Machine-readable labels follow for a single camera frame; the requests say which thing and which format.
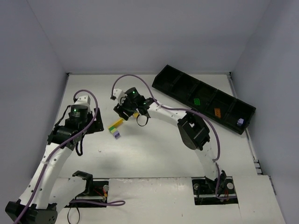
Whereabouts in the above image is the long yellow lego brick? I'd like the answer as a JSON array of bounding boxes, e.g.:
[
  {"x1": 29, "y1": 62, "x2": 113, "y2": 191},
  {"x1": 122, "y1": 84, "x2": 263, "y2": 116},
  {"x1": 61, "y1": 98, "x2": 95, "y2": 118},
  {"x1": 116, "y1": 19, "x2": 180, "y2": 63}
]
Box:
[{"x1": 108, "y1": 118, "x2": 124, "y2": 129}]

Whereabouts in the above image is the dark green curved lego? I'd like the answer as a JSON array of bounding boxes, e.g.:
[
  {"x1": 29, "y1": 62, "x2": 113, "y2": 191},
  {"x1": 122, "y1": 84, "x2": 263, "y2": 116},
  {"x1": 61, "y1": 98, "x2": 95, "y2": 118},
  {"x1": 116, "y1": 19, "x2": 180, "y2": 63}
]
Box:
[{"x1": 194, "y1": 98, "x2": 201, "y2": 105}]

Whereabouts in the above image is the brown lego brick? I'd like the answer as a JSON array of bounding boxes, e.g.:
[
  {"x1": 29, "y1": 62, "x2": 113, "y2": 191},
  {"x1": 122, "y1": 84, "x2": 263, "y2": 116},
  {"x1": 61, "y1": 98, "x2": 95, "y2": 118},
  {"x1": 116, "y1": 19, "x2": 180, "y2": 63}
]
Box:
[{"x1": 214, "y1": 108, "x2": 221, "y2": 118}]

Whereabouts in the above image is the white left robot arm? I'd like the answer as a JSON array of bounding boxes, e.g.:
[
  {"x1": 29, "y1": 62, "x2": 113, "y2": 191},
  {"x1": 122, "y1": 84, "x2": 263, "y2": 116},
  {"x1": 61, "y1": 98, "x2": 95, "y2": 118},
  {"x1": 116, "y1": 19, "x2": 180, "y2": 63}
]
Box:
[{"x1": 5, "y1": 91, "x2": 104, "y2": 224}]

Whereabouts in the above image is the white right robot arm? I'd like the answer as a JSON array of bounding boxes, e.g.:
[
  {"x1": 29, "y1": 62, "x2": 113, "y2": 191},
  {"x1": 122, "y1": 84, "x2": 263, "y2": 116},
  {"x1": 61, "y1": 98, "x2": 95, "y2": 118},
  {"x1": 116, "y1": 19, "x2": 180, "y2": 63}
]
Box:
[{"x1": 111, "y1": 87, "x2": 227, "y2": 192}]

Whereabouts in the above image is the black compartment sorting tray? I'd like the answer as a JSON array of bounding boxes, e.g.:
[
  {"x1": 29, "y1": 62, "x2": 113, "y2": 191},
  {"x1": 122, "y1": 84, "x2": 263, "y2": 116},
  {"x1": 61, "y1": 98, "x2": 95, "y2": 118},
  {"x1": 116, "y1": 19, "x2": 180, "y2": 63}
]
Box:
[{"x1": 152, "y1": 65, "x2": 256, "y2": 134}]

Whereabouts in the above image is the lavender lego in tray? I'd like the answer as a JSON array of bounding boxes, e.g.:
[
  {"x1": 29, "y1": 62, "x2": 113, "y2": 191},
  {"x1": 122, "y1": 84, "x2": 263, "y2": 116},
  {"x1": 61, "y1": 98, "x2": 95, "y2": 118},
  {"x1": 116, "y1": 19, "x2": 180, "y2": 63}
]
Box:
[{"x1": 236, "y1": 118, "x2": 244, "y2": 126}]

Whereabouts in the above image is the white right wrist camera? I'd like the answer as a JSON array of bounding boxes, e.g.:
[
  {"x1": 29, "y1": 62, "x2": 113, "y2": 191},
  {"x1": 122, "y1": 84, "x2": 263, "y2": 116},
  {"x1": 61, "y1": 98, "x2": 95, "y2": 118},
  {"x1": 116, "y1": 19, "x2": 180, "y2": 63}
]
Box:
[{"x1": 110, "y1": 89, "x2": 127, "y2": 105}]

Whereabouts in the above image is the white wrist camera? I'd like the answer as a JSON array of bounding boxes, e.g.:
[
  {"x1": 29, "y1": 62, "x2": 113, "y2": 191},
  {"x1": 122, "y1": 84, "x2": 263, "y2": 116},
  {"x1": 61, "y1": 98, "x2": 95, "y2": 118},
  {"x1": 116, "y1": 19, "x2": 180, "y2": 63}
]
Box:
[
  {"x1": 110, "y1": 89, "x2": 127, "y2": 105},
  {"x1": 74, "y1": 95, "x2": 91, "y2": 110}
]

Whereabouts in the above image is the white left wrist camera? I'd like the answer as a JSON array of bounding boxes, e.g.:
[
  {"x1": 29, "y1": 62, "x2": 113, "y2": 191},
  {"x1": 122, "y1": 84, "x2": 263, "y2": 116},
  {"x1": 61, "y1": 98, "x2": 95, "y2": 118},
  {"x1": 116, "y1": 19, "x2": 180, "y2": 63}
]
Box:
[{"x1": 74, "y1": 95, "x2": 91, "y2": 110}]

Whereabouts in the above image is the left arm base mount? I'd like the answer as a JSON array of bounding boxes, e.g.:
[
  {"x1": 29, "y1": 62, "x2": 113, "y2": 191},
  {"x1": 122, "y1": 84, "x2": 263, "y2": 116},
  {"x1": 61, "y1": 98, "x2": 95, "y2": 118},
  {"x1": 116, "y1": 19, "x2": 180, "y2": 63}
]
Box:
[{"x1": 65, "y1": 179, "x2": 109, "y2": 208}]

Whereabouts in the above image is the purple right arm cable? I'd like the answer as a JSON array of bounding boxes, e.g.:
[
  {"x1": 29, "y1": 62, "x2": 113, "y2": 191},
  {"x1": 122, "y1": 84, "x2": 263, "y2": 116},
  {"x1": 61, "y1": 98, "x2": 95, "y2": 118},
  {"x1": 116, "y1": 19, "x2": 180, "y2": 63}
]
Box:
[{"x1": 111, "y1": 74, "x2": 236, "y2": 200}]

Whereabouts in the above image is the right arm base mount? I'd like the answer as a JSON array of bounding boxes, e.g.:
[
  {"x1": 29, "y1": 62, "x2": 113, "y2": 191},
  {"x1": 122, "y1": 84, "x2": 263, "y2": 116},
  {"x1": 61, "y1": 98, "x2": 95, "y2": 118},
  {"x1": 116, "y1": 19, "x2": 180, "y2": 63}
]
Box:
[{"x1": 192, "y1": 178, "x2": 239, "y2": 206}]

